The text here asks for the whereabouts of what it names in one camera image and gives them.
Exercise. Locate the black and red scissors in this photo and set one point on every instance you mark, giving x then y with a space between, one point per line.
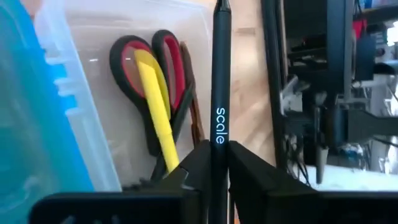
124 71

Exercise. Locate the yellow highlighter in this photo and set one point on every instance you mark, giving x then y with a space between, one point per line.
157 105

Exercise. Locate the clear plastic supply box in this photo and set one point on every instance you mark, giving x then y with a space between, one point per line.
102 130

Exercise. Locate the black metal table frame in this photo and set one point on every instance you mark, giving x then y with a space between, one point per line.
273 77

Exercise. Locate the orange pencil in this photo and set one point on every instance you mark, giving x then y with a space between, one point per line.
194 105

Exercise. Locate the translucent blue box lid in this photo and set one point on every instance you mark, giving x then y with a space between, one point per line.
28 109

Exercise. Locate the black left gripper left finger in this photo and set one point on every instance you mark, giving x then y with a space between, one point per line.
155 202

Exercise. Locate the black pen with scale print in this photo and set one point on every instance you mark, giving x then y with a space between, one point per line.
220 77

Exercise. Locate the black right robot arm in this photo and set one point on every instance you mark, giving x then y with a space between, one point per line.
339 46

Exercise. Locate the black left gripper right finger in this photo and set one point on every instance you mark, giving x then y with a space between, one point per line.
280 202

